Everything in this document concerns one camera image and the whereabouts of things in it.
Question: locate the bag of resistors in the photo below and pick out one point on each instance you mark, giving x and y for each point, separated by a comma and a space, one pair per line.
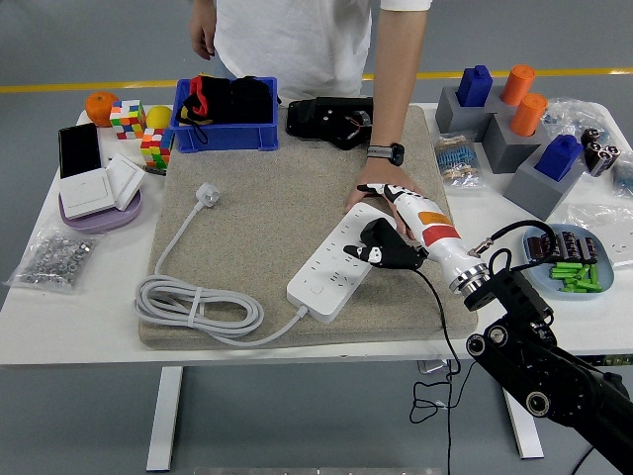
457, 158

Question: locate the orange cylinder peg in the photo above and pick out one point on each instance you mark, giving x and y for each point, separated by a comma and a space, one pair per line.
528, 115
517, 84

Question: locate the light blue plate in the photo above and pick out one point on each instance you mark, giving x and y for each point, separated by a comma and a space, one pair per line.
607, 272

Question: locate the person's right forearm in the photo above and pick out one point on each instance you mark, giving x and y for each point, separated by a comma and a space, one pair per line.
204, 7

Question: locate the black capacitor bundle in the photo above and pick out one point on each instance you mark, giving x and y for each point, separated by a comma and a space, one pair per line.
601, 153

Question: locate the blue plastic bin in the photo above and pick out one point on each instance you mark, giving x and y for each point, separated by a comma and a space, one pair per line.
222, 138

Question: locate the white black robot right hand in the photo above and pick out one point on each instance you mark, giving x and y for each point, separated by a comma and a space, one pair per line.
435, 232

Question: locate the grey-brown mat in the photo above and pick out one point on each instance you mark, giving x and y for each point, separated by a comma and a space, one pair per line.
277, 198

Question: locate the white power strip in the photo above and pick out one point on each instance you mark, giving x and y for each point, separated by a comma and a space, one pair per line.
321, 277

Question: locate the person's left forearm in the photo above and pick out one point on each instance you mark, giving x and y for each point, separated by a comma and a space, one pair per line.
395, 74

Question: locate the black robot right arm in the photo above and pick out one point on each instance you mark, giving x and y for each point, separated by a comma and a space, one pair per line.
544, 381

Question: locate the white table leg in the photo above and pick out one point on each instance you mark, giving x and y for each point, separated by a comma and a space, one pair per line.
165, 420
526, 441

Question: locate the black wristwatch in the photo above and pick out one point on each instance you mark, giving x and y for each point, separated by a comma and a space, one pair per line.
393, 153

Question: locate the colourful puzzle cube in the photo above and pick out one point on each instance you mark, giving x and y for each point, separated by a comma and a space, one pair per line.
127, 119
155, 148

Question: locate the orange fruit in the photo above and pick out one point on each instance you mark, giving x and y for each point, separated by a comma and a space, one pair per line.
99, 109

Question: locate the grey peg holder block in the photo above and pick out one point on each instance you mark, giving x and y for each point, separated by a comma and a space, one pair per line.
452, 119
534, 193
504, 153

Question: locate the person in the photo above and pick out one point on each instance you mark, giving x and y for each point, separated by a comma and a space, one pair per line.
297, 39

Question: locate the person's right hand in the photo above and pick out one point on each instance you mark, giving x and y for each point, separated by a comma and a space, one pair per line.
203, 35

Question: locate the black smartphone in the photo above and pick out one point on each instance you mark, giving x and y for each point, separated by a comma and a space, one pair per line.
79, 148

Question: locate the black fabric bundle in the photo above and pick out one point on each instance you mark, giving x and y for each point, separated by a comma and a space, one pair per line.
252, 101

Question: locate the yellow lemon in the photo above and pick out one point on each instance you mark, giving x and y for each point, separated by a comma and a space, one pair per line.
159, 116

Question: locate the bag of metal nuts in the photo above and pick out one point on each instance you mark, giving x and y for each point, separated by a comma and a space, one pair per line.
54, 257

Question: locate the small metal bracket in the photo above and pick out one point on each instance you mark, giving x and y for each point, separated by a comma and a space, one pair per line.
430, 367

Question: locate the black table control panel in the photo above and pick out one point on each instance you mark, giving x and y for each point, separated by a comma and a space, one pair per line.
618, 360

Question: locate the black plug adapter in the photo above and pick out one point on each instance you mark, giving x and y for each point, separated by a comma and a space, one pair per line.
383, 232

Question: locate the black electronic device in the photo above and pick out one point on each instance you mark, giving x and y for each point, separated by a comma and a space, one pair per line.
306, 116

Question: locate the person's left hand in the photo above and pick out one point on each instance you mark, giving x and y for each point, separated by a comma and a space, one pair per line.
383, 173

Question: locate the clear bag of blue parts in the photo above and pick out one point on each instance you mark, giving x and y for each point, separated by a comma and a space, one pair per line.
573, 114
624, 175

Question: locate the green plastic pieces pile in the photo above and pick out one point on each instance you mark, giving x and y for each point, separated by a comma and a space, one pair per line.
576, 279

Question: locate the blue square peg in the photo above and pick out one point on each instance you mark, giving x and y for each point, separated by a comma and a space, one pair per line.
475, 86
559, 158

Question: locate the clear bag with white part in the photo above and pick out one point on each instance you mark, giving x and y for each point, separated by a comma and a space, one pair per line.
608, 218

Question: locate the white wall switch panel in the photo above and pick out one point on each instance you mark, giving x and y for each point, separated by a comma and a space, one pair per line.
86, 193
126, 178

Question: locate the purple tray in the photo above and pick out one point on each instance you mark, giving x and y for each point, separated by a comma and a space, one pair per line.
99, 223

